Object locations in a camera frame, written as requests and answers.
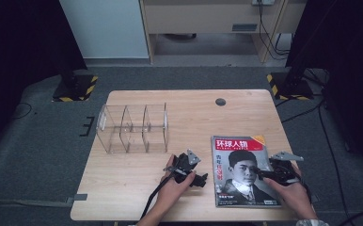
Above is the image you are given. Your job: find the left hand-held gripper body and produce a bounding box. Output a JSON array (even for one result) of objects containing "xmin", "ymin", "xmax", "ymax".
[{"xmin": 169, "ymin": 149, "xmax": 202, "ymax": 185}]

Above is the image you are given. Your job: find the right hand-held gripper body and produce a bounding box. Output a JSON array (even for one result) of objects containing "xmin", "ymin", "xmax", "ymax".
[{"xmin": 268, "ymin": 151, "xmax": 305, "ymax": 186}]

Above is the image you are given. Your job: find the magazine with portrait cover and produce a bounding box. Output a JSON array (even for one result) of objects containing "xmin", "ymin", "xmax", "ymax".
[{"xmin": 210, "ymin": 135, "xmax": 282, "ymax": 209}]

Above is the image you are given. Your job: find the clear acrylic divider rack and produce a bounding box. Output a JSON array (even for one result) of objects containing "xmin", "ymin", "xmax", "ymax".
[{"xmin": 95, "ymin": 102, "xmax": 170, "ymax": 154}]

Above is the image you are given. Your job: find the person's left hand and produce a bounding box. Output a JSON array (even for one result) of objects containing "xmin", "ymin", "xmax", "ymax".
[{"xmin": 155, "ymin": 154, "xmax": 197, "ymax": 211}]

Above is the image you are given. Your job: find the person's right hand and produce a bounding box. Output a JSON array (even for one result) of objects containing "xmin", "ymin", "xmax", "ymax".
[{"xmin": 261, "ymin": 163, "xmax": 313, "ymax": 218}]

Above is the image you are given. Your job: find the striped black stand base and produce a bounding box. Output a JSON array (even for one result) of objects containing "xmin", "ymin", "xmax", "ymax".
[
  {"xmin": 52, "ymin": 73, "xmax": 99, "ymax": 103},
  {"xmin": 265, "ymin": 71, "xmax": 315, "ymax": 102}
]

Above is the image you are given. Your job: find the black curtain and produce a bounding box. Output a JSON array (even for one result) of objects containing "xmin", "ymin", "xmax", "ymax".
[
  {"xmin": 0, "ymin": 0, "xmax": 88, "ymax": 158},
  {"xmin": 285, "ymin": 0, "xmax": 363, "ymax": 180}
]

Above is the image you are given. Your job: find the light wooden desk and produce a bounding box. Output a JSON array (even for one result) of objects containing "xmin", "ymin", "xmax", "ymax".
[{"xmin": 139, "ymin": 0, "xmax": 308, "ymax": 65}]

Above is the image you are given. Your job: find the white cabinet panel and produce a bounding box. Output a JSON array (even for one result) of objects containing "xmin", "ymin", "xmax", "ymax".
[{"xmin": 58, "ymin": 0, "xmax": 150, "ymax": 59}]

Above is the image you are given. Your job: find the white power strip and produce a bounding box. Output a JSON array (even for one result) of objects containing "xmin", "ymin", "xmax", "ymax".
[{"xmin": 251, "ymin": 0, "xmax": 276, "ymax": 7}]

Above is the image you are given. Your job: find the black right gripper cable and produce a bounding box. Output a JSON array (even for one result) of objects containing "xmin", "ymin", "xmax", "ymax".
[{"xmin": 291, "ymin": 170, "xmax": 314, "ymax": 203}]

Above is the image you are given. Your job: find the black floor cable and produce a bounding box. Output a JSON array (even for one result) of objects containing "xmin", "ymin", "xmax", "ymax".
[
  {"xmin": 275, "ymin": 95, "xmax": 326, "ymax": 124},
  {"xmin": 10, "ymin": 102, "xmax": 34, "ymax": 121},
  {"xmin": 339, "ymin": 210, "xmax": 363, "ymax": 226},
  {"xmin": 317, "ymin": 105, "xmax": 352, "ymax": 219}
]

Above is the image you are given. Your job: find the black hanging power cable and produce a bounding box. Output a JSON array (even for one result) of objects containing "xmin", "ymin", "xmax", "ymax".
[{"xmin": 257, "ymin": 3, "xmax": 292, "ymax": 61}]

